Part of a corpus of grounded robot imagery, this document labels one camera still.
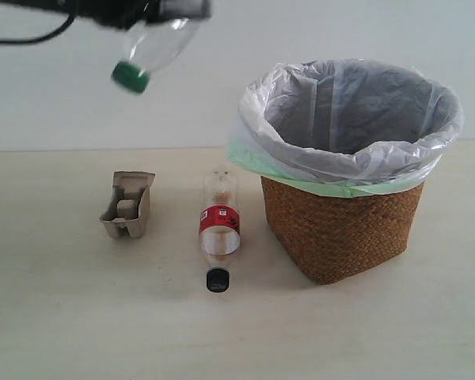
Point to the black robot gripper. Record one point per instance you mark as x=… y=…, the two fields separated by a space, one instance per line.
x=124 y=14

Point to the green cap clear plastic bottle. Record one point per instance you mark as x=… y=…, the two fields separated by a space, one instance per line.
x=148 y=49

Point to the grey cardboard pulp tray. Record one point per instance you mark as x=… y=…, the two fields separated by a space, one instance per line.
x=128 y=210

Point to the red label black cap bottle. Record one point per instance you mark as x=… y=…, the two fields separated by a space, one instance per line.
x=219 y=227

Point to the translucent white bin liner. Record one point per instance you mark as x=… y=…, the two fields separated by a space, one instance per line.
x=351 y=120

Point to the green plastic bin liner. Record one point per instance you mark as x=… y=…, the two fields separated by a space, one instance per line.
x=252 y=157

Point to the woven brown wastebasket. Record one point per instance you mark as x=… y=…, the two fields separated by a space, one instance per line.
x=329 y=238

